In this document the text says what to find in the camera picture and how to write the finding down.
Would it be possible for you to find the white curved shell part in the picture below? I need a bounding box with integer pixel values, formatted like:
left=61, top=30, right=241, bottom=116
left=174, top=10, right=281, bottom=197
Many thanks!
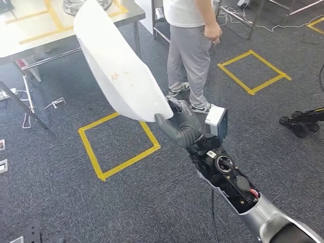
left=73, top=0, right=174, bottom=123

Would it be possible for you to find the person's hand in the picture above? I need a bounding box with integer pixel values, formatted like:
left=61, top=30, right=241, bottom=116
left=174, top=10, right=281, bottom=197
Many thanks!
left=204, top=22, right=223, bottom=46

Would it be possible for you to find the yellow tape on workbench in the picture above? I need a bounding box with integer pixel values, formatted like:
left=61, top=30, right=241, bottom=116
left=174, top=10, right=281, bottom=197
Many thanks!
left=5, top=0, right=129, bottom=45

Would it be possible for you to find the white power strip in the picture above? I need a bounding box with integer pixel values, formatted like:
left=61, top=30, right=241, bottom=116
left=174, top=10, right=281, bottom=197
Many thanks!
left=0, top=88, right=17, bottom=101

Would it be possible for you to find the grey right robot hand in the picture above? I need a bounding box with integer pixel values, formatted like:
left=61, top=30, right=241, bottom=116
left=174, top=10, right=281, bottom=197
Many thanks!
left=154, top=97, right=207, bottom=150

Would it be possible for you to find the black object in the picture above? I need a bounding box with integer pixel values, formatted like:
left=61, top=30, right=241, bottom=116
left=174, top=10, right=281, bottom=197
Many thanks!
left=0, top=0, right=14, bottom=14

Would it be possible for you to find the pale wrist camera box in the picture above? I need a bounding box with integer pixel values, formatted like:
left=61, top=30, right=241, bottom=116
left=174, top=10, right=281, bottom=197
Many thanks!
left=205, top=105, right=229, bottom=145

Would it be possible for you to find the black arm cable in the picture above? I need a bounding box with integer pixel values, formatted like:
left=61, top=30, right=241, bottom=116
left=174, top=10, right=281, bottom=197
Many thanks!
left=211, top=189, right=219, bottom=243

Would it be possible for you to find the person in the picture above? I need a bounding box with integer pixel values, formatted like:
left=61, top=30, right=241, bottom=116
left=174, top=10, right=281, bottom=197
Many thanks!
left=162, top=0, right=223, bottom=114

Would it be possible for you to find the standing robot black foot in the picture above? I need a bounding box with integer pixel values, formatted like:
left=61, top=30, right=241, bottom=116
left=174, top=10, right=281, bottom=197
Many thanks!
left=292, top=111, right=321, bottom=133
left=279, top=115, right=308, bottom=138

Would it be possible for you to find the yellow floor tape square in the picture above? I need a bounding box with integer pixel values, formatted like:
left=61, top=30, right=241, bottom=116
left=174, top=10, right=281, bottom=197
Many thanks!
left=78, top=111, right=161, bottom=182
left=217, top=49, right=292, bottom=96

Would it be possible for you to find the metal shelf frame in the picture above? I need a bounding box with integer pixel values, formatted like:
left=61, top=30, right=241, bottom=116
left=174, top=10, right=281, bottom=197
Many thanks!
left=151, top=0, right=171, bottom=44

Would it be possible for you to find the white desk panel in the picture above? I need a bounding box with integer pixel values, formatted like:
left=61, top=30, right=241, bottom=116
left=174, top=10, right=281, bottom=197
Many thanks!
left=134, top=0, right=155, bottom=35

